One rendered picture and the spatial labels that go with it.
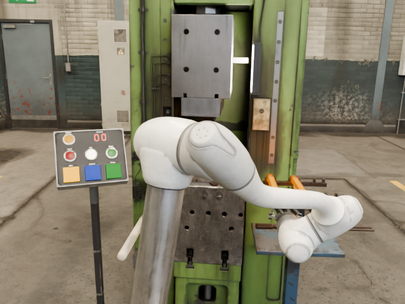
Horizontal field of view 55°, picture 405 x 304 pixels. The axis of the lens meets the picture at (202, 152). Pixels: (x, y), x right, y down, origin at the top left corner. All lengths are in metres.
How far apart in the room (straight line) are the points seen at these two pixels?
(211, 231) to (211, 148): 1.31
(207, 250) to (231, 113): 0.86
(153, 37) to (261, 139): 0.79
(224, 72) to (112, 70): 5.55
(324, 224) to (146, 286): 0.58
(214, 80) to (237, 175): 1.11
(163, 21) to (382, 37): 6.86
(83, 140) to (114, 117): 5.48
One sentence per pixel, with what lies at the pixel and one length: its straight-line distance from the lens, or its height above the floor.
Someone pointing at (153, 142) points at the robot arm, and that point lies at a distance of 0.96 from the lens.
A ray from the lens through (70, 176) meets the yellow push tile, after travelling 1.96.
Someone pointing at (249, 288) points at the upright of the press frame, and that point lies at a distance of 2.51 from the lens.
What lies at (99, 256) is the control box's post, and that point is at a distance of 2.27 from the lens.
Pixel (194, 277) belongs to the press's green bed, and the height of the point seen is 0.38.
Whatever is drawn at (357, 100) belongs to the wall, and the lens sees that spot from 8.54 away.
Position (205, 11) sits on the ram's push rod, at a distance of 2.15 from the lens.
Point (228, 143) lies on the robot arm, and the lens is 0.85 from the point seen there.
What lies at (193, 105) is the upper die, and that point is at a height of 1.33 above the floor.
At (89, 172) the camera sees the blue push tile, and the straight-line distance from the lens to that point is 1.96.
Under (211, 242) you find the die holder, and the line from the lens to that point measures 2.13.
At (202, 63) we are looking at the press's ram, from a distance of 1.95.
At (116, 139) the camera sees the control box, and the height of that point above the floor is 1.15.
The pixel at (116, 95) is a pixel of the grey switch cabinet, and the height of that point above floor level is 0.77.
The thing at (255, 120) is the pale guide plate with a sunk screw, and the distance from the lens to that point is 2.10.
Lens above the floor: 1.59
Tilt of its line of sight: 15 degrees down
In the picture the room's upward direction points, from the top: 1 degrees clockwise
